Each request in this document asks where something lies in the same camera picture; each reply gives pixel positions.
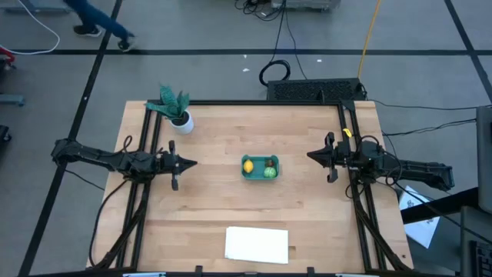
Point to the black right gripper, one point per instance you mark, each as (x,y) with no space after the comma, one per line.
(346,155)

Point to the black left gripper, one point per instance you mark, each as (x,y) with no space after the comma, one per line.
(166,162)

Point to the red strawberry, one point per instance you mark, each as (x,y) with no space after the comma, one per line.
(270,163)

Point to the green lime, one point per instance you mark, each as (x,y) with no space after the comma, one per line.
(270,172)

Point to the yellow lemon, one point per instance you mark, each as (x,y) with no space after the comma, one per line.
(248,166)

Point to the teal plastic tupperware container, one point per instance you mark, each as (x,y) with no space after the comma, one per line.
(259,176)

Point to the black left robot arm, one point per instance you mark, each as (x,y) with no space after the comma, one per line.
(96,155)

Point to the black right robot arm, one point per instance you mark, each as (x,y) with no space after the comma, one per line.
(415,171)

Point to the yellow tag on gripper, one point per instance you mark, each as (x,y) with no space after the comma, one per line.
(347,132)

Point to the green plant in white pot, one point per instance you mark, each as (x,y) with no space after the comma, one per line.
(173,105)

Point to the black perforated computer case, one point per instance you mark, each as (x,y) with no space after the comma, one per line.
(313,90)

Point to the white folded cloth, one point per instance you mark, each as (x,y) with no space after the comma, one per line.
(256,245)

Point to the white printed paper sheet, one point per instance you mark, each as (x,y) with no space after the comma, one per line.
(421,227)

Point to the person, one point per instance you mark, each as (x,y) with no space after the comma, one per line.
(104,21)

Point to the black aluminium table frame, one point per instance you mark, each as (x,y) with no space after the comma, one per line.
(269,102)

